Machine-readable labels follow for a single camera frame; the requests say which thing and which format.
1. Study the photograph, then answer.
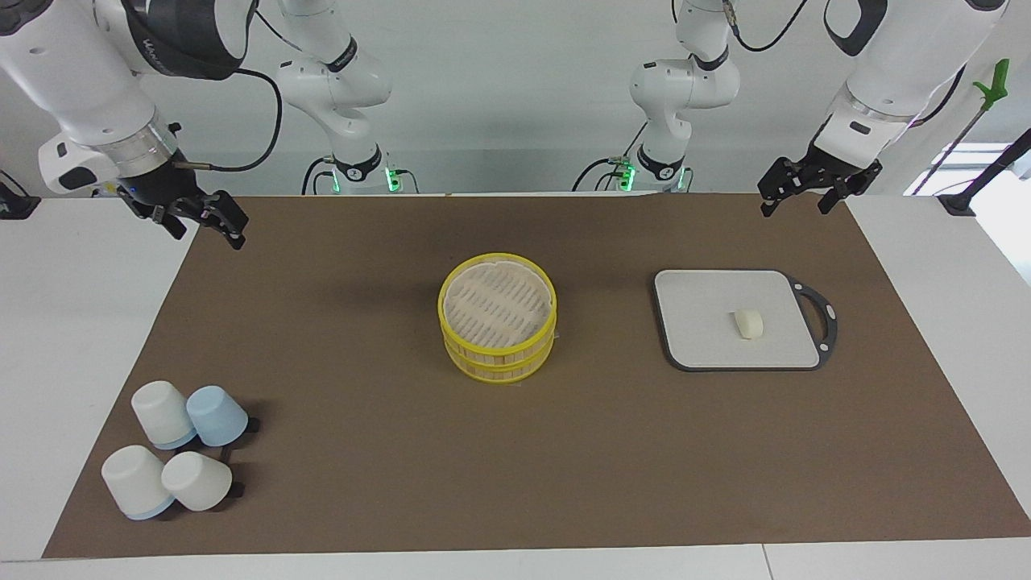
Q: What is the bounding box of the black table clamp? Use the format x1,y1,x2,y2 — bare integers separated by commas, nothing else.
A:
0,169,41,220

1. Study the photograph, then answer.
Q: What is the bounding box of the brown table mat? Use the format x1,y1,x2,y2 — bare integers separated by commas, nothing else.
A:
42,192,1031,559

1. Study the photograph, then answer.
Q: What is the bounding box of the grey cutting board dark rim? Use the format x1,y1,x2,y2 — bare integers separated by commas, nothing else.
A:
652,269,838,372

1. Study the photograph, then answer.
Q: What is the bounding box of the white cup blue rim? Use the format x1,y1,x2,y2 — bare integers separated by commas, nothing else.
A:
101,445,176,520

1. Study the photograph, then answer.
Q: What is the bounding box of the green tipped grey pole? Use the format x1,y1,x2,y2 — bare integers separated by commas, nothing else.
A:
909,58,1010,197

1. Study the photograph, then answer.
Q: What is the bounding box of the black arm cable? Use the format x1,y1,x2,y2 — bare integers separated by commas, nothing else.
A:
173,68,284,172
719,0,967,128

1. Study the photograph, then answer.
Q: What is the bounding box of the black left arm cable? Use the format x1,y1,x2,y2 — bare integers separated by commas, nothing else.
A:
719,0,967,128

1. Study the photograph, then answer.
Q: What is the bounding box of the yellow rimmed steamer lid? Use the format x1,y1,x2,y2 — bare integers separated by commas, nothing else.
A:
438,253,557,363

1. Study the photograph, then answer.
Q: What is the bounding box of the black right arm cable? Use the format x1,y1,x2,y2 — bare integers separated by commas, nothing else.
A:
173,68,284,172

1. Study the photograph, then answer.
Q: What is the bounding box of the light blue cup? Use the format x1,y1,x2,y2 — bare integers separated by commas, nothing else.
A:
186,386,249,447

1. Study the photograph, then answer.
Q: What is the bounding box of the black base cable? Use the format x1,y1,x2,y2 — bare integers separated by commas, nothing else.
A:
302,155,337,196
572,121,649,194

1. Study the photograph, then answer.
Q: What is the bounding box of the yellow bamboo steamer basket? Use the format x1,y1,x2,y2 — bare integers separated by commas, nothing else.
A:
444,334,557,384

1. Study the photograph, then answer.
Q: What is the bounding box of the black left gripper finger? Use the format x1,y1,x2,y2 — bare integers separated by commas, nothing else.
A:
818,161,882,214
758,159,810,217

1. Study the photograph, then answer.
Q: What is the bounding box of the black pole with clamp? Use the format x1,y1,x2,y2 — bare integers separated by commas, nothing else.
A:
938,129,1031,217

